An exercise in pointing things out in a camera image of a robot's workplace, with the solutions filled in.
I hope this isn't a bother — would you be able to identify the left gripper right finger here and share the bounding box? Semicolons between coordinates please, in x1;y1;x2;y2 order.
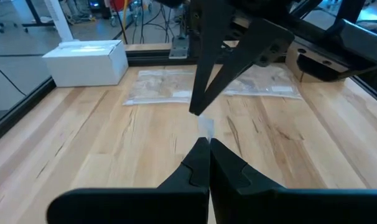
210;138;377;224

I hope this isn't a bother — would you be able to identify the white post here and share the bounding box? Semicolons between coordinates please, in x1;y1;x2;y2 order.
44;0;75;43

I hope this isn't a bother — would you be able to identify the white cardboard box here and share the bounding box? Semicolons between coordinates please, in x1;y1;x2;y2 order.
42;39;129;88

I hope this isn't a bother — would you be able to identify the clear plastic zip bag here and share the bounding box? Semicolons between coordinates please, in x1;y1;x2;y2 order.
123;68;197;106
222;63;303;100
197;113;215;143

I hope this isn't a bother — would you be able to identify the silver mounting bracket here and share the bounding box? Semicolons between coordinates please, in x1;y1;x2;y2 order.
169;35;190;60

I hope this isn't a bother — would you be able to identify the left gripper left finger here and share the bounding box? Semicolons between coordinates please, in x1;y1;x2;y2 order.
47;136;212;224

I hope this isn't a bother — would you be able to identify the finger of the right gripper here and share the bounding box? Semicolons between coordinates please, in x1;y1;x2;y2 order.
195;17;296;116
189;8;231;115

